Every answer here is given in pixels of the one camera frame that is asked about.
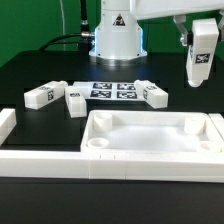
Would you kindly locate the white left fence block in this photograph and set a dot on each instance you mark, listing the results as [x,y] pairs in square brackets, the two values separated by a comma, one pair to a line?
[7,123]

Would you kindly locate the marker tag sheet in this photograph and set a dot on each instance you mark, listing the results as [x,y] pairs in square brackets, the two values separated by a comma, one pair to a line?
[107,90]

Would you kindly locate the white right fence block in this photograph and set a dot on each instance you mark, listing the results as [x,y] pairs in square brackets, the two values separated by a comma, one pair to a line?
[218,121]

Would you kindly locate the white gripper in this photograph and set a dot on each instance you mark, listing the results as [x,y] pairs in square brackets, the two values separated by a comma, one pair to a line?
[148,9]

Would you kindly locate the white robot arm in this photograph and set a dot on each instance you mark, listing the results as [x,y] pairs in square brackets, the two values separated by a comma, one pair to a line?
[119,38]

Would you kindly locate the white front fence bar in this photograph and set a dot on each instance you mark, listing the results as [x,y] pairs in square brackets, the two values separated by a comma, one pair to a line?
[193,167]

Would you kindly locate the white desk top tray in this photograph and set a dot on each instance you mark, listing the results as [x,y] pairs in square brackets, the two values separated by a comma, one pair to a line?
[147,131]

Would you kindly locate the white fence block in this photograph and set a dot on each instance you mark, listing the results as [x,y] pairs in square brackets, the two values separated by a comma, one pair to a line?
[218,121]
[7,123]

